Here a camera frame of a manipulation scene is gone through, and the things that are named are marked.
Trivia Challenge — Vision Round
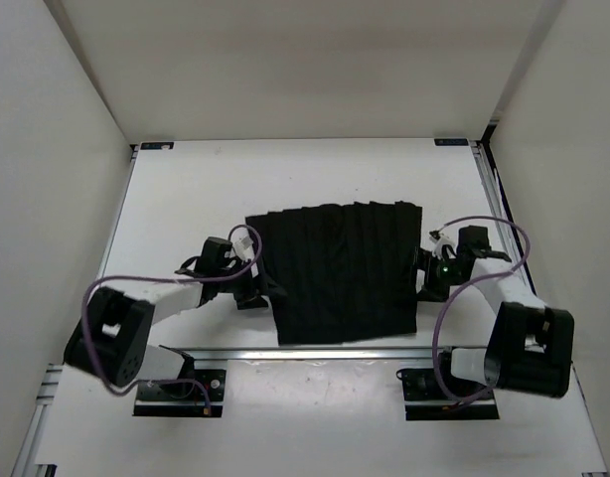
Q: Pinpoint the black pleated skirt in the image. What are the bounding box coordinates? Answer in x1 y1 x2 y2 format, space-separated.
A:
245 201 422 346

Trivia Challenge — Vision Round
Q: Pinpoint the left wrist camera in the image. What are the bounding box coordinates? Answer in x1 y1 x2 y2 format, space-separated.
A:
232 236 255 262

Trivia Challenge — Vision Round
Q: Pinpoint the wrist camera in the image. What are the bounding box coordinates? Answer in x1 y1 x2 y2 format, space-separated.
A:
429 230 456 260
232 236 255 262

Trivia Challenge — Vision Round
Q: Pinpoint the aluminium side rail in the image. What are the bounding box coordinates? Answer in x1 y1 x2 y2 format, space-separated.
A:
6 148 140 477
471 113 513 220

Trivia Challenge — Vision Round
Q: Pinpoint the right blue corner label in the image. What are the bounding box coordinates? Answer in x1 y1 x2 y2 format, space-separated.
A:
434 138 469 147

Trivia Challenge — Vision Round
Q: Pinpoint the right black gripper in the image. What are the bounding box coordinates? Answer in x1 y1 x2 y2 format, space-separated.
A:
390 244 468 301

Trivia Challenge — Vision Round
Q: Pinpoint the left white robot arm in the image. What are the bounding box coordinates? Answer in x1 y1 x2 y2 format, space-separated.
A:
64 232 286 398

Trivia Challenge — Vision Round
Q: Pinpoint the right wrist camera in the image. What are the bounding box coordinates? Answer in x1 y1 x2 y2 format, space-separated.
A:
429 230 456 260

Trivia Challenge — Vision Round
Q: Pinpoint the left blue corner label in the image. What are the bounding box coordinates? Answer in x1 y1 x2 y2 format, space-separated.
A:
139 141 175 150

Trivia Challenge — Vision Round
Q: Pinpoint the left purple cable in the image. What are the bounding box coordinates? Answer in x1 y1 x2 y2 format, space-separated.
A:
82 224 264 416

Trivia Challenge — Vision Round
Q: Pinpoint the blue corner label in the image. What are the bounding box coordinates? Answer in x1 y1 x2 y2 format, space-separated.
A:
139 141 175 150
434 138 469 147

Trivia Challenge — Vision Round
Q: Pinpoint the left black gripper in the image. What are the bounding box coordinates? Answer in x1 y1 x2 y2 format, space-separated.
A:
216 252 286 309

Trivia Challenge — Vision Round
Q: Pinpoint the left aluminium side rail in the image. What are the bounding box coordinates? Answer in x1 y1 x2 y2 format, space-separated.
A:
6 148 140 477

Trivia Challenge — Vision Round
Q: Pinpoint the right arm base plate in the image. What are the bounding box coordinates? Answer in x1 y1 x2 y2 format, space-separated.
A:
395 358 500 422

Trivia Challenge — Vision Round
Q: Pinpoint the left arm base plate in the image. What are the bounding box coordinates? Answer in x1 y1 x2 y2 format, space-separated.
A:
133 361 228 418

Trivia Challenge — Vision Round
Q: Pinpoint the right aluminium side rail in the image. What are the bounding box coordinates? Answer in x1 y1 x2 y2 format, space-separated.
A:
471 113 513 220

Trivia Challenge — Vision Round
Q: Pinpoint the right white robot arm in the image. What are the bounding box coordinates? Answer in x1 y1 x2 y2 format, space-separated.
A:
418 226 574 404

